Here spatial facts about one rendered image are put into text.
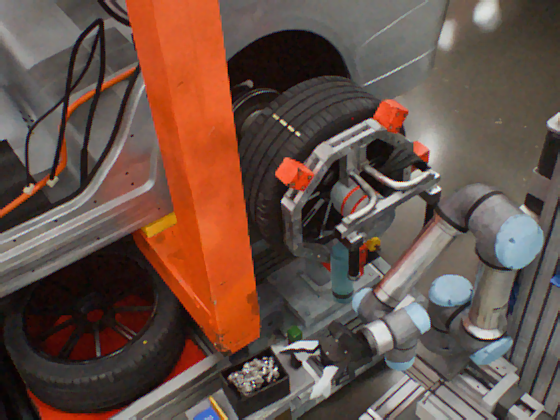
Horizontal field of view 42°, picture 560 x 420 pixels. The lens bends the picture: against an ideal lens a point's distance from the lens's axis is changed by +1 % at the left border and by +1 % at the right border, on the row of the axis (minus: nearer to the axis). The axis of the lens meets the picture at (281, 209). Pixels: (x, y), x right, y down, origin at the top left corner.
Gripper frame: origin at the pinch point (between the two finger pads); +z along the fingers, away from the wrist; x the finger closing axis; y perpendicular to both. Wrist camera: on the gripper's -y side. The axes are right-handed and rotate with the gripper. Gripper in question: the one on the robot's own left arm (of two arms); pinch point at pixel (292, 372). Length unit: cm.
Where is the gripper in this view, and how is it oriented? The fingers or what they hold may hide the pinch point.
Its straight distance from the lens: 167.0
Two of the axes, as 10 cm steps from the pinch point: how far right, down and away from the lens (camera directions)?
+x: -4.5, -5.2, 7.3
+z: -8.9, 3.7, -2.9
